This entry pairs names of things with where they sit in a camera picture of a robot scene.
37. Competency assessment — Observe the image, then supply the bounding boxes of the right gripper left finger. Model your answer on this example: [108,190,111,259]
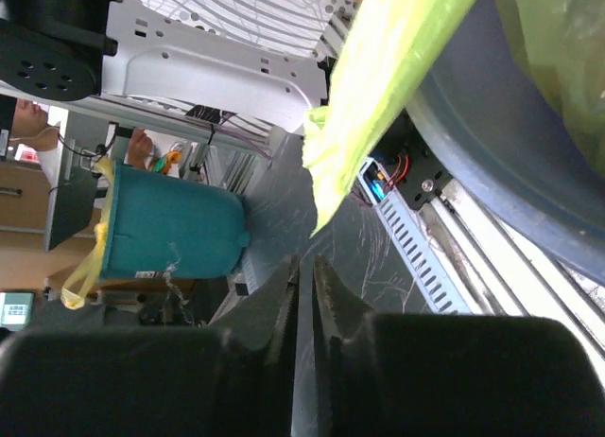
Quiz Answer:
[1,259,299,436]

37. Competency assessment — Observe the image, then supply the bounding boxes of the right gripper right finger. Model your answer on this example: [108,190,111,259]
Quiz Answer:
[313,257,604,436]

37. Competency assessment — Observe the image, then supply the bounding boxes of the blue trash bin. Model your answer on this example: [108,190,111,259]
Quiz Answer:
[407,0,604,282]

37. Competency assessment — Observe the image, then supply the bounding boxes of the green trash bag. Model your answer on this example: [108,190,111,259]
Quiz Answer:
[302,0,604,226]

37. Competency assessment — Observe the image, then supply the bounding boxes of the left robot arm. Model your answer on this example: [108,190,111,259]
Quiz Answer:
[1,0,327,132]

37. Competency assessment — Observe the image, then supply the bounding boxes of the yellow bag in bucket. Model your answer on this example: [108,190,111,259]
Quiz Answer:
[60,160,117,310]

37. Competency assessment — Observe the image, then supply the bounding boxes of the teal plastic bucket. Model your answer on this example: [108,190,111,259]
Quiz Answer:
[100,164,251,279]

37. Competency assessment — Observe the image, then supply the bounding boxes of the person in white shirt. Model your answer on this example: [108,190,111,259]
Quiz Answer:
[10,98,153,184]

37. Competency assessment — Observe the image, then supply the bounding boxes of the aluminium front rail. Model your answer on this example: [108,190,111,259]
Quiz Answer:
[358,178,604,371]

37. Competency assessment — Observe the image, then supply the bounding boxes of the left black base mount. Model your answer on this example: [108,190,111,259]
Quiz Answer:
[370,111,452,210]

